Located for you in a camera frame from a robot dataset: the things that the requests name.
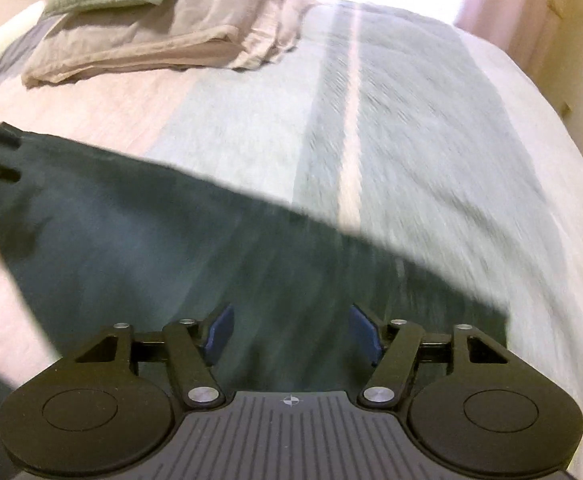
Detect dark green pants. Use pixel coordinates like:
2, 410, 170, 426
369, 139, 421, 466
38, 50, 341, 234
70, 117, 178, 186
0, 121, 513, 397

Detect pink folded blanket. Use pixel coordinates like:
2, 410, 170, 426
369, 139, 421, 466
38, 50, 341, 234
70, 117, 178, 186
22, 0, 323, 89

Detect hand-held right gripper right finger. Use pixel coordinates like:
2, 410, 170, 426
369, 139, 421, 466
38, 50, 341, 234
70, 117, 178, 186
349, 302, 510, 408

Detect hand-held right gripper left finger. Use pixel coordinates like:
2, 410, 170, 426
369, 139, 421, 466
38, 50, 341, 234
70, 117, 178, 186
74, 302, 236, 409

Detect bed with pink cover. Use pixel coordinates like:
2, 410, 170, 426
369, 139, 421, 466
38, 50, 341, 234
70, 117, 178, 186
0, 0, 583, 480

